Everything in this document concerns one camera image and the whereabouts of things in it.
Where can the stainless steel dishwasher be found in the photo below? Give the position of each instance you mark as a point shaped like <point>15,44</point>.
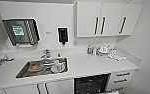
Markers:
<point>91,85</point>

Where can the stack of white bowls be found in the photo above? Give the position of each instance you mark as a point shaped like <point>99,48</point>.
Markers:
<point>103,50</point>

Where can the blue dish soap bottle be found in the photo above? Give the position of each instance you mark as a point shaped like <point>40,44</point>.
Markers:
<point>89,50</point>

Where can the small chrome sink knob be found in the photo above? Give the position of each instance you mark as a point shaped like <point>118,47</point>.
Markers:
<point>58,54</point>

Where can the white plate with cup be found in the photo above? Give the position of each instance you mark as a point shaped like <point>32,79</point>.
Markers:
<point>58,67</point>

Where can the chrome sink faucet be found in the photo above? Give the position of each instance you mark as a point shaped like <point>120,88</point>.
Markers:
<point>45,54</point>

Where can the clear food container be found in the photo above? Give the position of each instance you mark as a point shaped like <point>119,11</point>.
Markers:
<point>34,66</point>

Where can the white drawer unit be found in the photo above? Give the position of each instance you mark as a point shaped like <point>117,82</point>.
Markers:
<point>121,80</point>

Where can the steel paper towel dispenser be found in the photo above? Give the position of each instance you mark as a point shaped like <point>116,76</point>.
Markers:
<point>20,31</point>

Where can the stainless steel sink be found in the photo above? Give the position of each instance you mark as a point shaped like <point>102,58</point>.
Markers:
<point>24,74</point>

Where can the black wall soap dispenser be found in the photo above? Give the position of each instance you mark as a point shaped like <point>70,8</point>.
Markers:
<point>62,35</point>

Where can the small wall label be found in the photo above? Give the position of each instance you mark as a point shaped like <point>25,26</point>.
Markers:
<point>48,32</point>

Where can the white wall cabinet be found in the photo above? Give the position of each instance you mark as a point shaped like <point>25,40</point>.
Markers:
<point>107,18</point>

